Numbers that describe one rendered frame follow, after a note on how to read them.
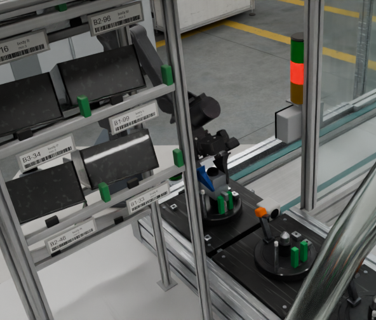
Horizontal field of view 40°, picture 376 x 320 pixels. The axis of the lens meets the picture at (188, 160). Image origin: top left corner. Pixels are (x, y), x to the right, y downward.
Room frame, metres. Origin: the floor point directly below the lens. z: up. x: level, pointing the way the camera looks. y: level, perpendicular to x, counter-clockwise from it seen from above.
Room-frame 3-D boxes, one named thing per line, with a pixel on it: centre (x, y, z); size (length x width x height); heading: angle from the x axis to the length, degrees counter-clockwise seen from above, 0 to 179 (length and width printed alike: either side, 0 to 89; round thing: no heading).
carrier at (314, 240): (0.86, -0.19, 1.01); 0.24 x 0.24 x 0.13; 32
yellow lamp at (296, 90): (1.08, -0.28, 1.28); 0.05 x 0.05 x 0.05
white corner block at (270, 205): (1.04, -0.19, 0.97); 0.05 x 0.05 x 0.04; 32
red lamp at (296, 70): (1.08, -0.28, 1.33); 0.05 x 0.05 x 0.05
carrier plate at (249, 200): (1.07, -0.06, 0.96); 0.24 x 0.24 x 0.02; 32
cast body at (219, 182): (1.06, -0.06, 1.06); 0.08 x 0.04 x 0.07; 32
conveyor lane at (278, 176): (1.21, -0.32, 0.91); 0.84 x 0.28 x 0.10; 122
